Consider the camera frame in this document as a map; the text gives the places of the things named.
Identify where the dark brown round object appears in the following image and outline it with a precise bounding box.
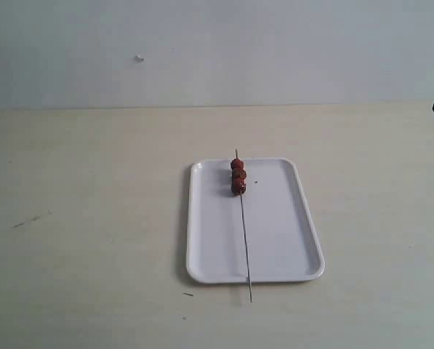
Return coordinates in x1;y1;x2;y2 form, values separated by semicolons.
232;168;246;180

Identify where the thin metal skewer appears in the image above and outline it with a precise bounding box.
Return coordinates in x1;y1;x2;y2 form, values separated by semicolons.
234;148;254;303

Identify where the white plastic tray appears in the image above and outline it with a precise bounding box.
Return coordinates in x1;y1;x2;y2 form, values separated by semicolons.
186;158;325;284

